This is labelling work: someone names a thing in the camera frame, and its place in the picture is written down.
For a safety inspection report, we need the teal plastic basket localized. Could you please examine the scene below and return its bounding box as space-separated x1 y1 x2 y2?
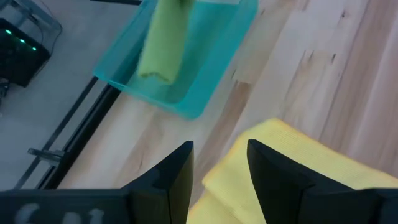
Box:
92 0 259 121

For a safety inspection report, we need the black computer tower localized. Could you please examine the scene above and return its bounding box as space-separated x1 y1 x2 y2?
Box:
0 17 52 88

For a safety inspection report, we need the black aluminium table frame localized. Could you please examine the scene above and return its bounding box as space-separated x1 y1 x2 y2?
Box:
14 76 123 191

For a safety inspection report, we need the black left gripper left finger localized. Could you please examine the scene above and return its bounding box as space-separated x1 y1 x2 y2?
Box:
123 140 195 224

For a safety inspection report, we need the green microfiber towel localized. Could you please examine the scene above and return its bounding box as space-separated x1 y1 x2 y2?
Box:
136 0 197 85

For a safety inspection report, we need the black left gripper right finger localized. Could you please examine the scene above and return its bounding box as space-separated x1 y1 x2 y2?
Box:
247 139 361 224

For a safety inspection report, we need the yellow microfiber towel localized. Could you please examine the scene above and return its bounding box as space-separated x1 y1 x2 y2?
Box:
185 117 398 224

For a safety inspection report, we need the small table clamp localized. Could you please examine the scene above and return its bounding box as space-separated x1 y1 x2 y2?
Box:
27 147 67 167

